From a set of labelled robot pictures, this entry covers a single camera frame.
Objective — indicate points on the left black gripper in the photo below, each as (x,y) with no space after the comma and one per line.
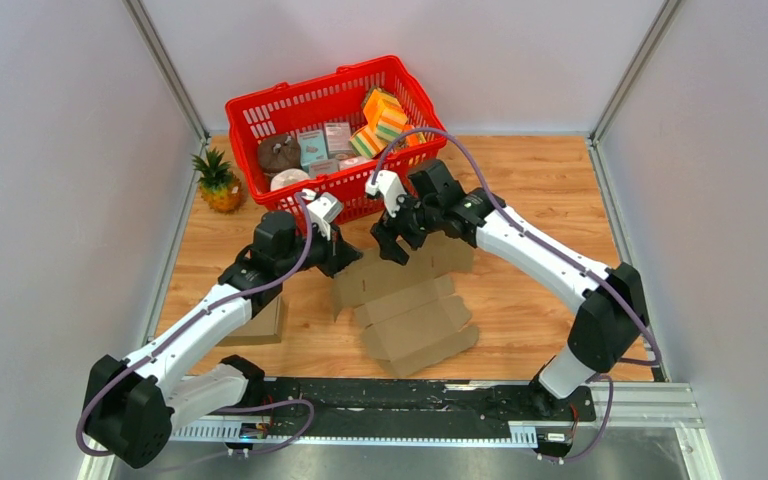
(337,253)

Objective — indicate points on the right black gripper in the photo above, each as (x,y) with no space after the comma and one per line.
(386,231)

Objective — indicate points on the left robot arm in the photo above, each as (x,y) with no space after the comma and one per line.
(133,405)

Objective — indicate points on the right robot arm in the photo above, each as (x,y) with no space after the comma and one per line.
(608,302)

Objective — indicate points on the orange sponge right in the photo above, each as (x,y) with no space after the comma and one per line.
(412,140)

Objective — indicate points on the grey small box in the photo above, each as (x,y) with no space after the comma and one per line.
(337,137)

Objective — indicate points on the striped sponge lower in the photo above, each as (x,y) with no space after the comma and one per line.
(366,143)

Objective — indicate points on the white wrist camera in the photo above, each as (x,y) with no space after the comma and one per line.
(323,208)
(387,186)

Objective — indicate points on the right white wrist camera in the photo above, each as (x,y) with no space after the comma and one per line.
(387,186)

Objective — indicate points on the small pineapple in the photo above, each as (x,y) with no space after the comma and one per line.
(218,185)

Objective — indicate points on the brown cardboard box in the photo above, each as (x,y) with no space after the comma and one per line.
(263,329)

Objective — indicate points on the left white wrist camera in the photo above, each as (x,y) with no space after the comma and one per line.
(323,208)

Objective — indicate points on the brown round item in basket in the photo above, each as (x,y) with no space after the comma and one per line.
(278,153)

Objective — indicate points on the teal small box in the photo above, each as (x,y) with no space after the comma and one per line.
(313,147)

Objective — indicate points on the white round tin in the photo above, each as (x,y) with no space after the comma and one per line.
(287,178)

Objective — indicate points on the red plastic shopping basket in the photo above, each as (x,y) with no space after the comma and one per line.
(294,108)

